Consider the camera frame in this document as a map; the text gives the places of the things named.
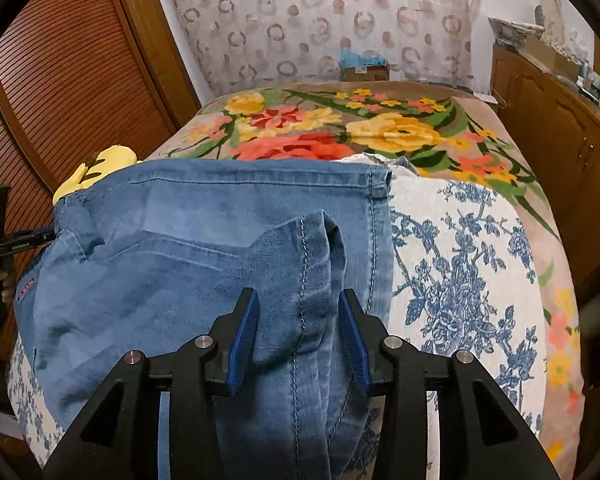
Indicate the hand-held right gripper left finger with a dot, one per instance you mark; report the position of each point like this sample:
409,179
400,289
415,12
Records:
242,340

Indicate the white blue floral bedsheet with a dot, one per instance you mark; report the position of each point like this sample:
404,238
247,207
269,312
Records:
455,270

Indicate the blue denim pants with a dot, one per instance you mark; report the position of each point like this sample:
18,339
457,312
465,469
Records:
180,240

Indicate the stack of papers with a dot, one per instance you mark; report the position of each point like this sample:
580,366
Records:
515,29

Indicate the blue plastic bag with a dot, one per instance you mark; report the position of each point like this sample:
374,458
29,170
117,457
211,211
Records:
360,55

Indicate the wooden louvered wardrobe door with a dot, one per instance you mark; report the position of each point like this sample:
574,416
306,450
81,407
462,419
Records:
55,85

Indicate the yellow plush toy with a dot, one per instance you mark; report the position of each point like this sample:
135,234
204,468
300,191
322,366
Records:
105,160

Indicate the small cardboard box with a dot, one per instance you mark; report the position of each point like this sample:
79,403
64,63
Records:
365,73

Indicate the wooden sideboard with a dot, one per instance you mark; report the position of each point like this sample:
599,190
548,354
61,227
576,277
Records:
555,125

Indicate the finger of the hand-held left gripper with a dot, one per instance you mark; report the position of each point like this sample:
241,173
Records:
27,241

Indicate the colourful flower blanket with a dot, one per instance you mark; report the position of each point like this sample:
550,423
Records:
380,130

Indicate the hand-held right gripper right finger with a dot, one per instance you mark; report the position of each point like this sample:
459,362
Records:
352,340

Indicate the open cardboard box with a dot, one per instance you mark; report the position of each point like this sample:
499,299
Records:
550,57

